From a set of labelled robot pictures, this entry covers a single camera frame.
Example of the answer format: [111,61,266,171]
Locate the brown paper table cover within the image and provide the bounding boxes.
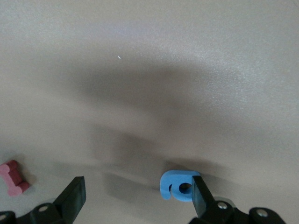
[0,0,299,224]

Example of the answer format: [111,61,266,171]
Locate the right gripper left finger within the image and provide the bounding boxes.
[0,176,86,224]

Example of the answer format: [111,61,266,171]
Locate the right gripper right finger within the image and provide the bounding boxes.
[188,175,287,224]

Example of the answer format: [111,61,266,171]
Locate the blue foam letter a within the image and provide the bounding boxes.
[160,170,201,201]

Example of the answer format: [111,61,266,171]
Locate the red foam letter I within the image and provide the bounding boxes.
[0,160,30,196]

